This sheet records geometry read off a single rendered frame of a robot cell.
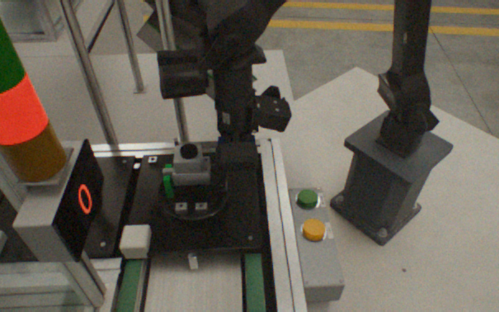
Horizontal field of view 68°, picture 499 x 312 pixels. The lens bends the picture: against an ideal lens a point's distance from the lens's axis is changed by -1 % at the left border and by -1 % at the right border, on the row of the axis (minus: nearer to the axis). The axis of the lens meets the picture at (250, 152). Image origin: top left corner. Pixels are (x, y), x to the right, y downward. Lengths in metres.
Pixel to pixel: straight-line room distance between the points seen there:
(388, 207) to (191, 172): 0.38
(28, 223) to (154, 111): 0.76
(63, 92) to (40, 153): 0.92
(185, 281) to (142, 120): 0.55
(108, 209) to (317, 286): 0.40
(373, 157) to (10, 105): 0.56
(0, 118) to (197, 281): 0.44
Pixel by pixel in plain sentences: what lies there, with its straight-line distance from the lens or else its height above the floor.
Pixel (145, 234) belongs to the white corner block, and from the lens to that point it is 0.67.
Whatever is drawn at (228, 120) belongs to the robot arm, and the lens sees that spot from 0.56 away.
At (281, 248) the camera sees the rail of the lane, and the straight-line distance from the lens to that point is 0.67.
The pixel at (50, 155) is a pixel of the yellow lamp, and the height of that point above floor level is 1.28.
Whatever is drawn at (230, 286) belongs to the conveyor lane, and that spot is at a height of 0.92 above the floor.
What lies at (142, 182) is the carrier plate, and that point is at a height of 0.97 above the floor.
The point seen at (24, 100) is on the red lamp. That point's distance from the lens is 0.37.
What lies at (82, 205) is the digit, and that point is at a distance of 0.45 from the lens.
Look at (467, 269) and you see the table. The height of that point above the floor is 0.86.
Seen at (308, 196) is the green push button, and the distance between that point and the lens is 0.73.
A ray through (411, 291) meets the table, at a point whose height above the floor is 0.86.
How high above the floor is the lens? 1.53
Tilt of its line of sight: 44 degrees down
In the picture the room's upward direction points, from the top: straight up
